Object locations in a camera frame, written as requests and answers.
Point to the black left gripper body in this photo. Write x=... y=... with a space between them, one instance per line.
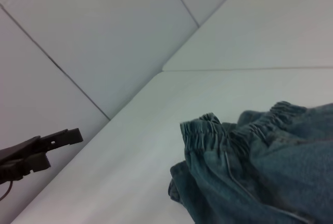
x=18 y=159

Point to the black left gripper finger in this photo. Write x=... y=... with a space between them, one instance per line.
x=65 y=137
x=39 y=163

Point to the blue denim shorts with print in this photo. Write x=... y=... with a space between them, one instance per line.
x=260 y=169

